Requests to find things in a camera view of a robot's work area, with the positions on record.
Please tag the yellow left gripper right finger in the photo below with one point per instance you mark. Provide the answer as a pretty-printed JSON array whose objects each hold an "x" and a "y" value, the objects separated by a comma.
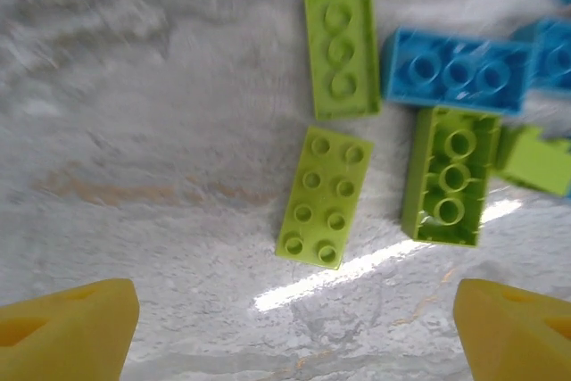
[{"x": 513, "y": 341}]

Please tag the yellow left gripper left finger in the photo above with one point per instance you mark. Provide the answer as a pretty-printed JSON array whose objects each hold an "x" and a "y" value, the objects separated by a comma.
[{"x": 67, "y": 336}]

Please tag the lime green lego brick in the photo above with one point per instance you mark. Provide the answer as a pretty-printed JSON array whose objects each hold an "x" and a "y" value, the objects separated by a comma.
[
  {"x": 535, "y": 162},
  {"x": 341, "y": 51},
  {"x": 450, "y": 176},
  {"x": 323, "y": 198}
]

